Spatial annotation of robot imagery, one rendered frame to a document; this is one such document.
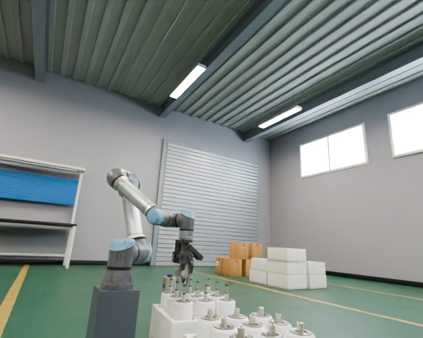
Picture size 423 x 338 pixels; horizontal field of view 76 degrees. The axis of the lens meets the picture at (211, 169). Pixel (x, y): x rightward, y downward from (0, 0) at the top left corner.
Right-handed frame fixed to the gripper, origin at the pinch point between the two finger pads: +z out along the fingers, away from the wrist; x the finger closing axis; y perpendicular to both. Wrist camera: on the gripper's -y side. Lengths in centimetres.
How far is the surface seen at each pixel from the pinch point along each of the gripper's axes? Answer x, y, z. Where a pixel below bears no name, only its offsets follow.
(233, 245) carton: -282, -285, -20
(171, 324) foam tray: 5.5, 9.7, 17.4
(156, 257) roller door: -467, -219, 16
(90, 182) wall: -495, -56, -136
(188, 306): 4.6, 0.8, 10.6
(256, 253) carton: -262, -329, -8
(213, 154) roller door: -452, -355, -264
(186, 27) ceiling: -207, -99, -366
